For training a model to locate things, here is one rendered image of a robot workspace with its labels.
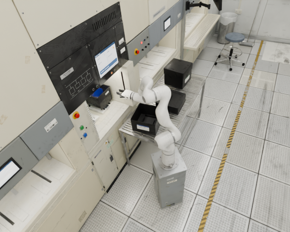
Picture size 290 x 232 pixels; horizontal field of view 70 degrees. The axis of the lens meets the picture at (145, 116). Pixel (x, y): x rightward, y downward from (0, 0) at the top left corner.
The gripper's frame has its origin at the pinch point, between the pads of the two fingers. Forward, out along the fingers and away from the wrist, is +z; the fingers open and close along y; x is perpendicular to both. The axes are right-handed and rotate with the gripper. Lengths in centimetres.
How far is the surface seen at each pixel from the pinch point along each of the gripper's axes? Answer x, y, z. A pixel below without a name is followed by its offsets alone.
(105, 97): -14.9, 0.7, 22.0
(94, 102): -16.5, -10.5, 29.3
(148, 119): -42.0, 11.5, -24.2
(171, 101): -33, 42, -40
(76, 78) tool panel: 44, -42, 2
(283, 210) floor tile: -119, 12, -188
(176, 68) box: -18, 86, -28
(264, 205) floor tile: -119, 9, -169
